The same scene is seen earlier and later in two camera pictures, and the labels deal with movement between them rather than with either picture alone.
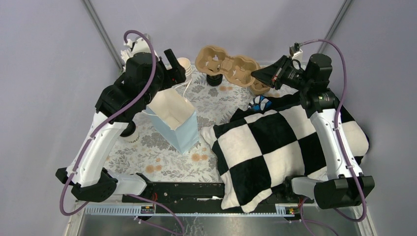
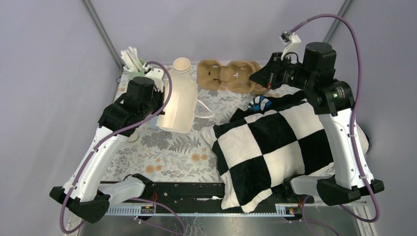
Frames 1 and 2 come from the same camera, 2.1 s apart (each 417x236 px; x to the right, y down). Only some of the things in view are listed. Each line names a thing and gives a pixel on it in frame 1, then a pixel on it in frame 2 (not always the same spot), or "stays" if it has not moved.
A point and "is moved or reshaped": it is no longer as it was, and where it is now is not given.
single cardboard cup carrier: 237,69 is moved or reshaped
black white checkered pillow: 254,152 stays
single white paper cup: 133,138 stays
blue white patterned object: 260,103 stays
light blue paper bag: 173,115 is moved or reshaped
